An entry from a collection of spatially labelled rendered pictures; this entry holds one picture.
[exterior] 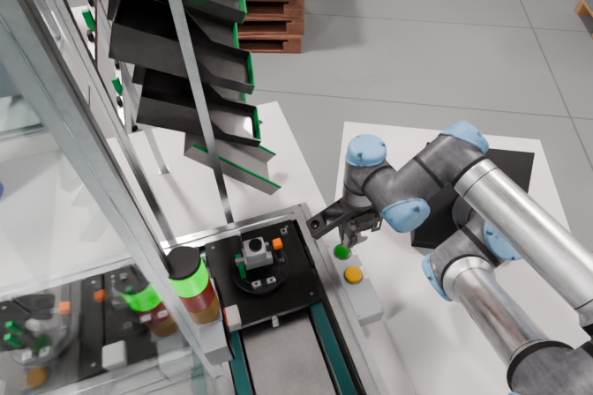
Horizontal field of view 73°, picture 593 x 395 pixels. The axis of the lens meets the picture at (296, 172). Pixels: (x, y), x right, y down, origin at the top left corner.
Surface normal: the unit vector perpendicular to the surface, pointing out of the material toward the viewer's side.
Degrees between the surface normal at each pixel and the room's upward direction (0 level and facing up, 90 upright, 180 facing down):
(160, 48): 90
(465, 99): 0
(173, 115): 90
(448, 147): 34
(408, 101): 0
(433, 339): 0
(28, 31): 90
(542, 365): 48
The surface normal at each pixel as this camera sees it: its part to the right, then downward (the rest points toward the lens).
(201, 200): -0.01, -0.65
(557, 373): -0.61, -0.79
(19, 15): 0.32, 0.72
